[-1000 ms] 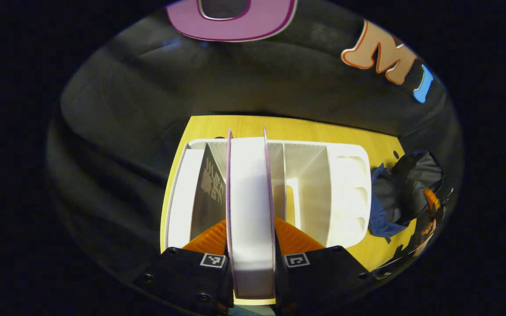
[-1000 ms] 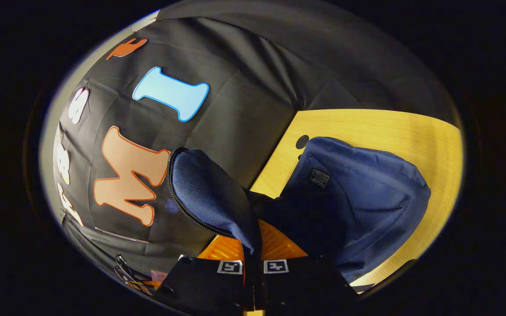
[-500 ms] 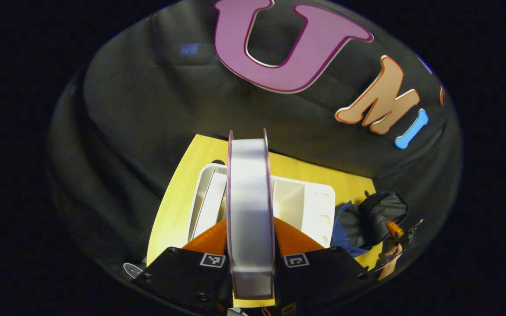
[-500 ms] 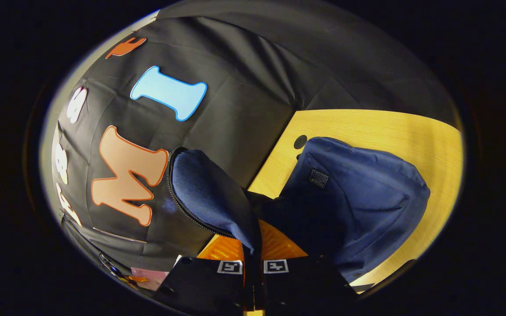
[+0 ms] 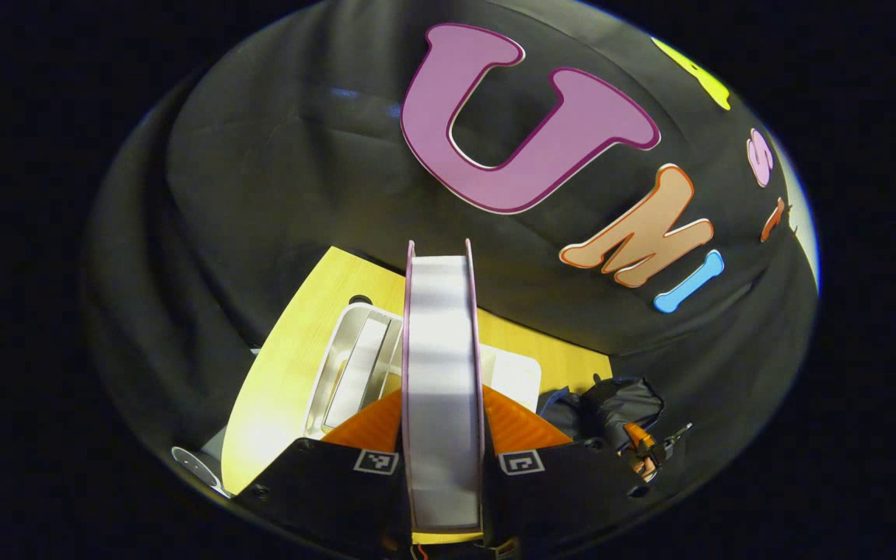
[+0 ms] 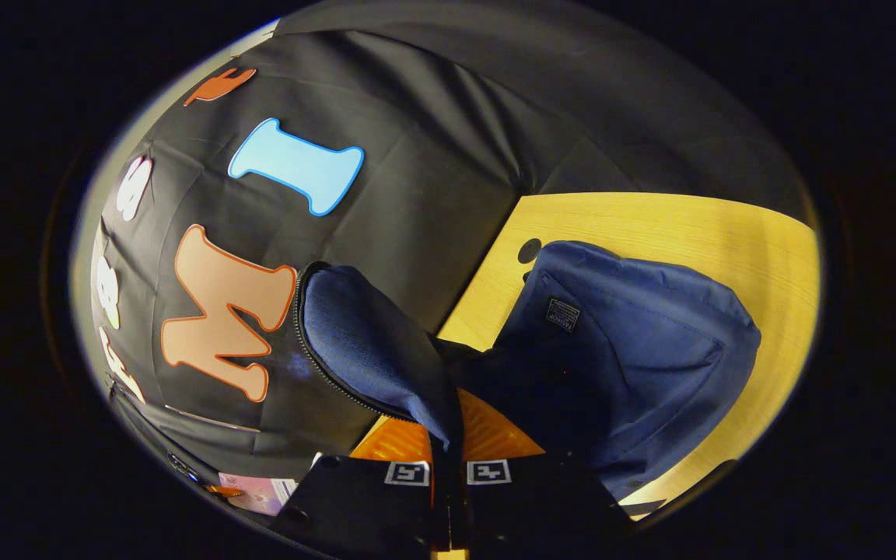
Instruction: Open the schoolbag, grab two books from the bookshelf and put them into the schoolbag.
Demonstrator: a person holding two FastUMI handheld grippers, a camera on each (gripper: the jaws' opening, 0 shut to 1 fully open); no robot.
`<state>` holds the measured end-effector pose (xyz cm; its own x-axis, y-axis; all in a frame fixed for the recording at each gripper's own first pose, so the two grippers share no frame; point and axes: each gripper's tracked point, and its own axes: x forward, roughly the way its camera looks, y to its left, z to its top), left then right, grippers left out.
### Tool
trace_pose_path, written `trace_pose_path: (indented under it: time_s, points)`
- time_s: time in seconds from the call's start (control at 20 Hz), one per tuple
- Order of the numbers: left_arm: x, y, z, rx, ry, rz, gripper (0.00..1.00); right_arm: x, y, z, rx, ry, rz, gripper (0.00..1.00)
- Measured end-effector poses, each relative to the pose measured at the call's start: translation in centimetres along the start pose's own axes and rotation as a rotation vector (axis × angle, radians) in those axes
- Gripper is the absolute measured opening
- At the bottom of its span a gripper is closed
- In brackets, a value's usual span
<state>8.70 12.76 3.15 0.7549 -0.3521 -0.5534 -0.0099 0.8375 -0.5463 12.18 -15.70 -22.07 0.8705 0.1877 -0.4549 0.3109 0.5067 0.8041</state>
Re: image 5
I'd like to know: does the black backdrop cloth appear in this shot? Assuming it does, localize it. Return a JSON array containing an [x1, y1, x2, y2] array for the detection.
[[82, 0, 818, 499]]

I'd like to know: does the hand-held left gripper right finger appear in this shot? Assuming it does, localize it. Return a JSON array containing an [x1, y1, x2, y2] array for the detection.
[[481, 385, 651, 557]]

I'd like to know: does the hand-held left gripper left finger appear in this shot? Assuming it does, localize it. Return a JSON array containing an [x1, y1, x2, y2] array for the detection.
[[232, 389, 410, 559]]

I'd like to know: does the white bookshelf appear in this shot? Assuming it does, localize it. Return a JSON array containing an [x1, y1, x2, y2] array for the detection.
[[304, 302, 542, 436]]

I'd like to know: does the white round base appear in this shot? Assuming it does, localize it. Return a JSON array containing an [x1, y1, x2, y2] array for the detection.
[[171, 445, 233, 500]]

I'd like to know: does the blue schoolbag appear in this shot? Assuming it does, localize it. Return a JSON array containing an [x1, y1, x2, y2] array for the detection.
[[537, 377, 665, 453]]

